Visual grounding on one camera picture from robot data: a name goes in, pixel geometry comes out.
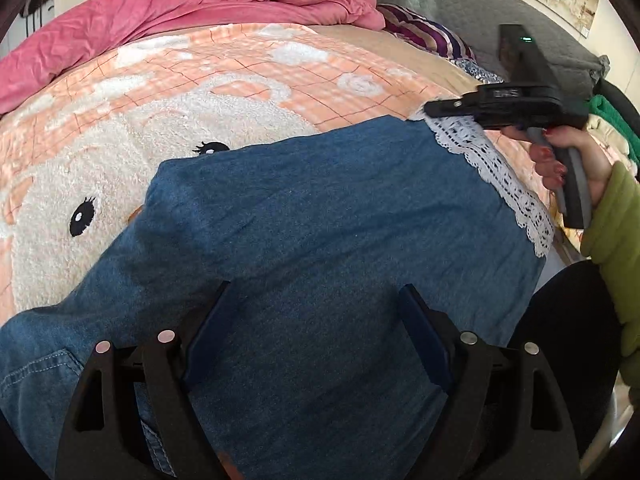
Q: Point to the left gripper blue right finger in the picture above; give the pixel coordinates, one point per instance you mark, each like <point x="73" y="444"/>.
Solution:
<point x="427" y="330"/>

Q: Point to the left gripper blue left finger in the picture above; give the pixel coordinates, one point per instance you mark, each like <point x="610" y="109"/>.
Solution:
<point x="206" y="331"/>

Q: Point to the blue denim lace-trimmed pants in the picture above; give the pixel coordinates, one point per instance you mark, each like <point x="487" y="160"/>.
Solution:
<point x="318" y="378"/>

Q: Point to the green sleeve right forearm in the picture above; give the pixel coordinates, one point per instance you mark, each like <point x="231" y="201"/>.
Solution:
<point x="612" y="243"/>

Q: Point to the person's right hand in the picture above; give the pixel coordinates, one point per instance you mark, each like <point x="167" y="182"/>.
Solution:
<point x="597" y="167"/>

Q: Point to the blue floral pillow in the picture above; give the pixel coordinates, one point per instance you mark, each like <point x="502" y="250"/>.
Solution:
<point x="476" y="71"/>

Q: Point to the folded green clothes pile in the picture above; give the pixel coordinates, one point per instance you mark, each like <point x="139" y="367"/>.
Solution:
<point x="614" y="123"/>

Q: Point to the grey padded headboard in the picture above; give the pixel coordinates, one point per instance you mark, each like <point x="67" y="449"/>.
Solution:
<point x="477" y="23"/>

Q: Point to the purple striped pillow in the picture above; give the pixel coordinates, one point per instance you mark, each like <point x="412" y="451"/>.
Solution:
<point x="424" y="34"/>

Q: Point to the orange bear pattern blanket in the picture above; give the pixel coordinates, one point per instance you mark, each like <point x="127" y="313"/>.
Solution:
<point x="78" y="157"/>

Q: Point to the pink duvet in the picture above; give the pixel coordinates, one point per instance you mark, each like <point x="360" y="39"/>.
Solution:
<point x="97" y="26"/>

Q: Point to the hanging bags on door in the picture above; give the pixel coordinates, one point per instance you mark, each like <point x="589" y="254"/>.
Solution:
<point x="36" y="13"/>

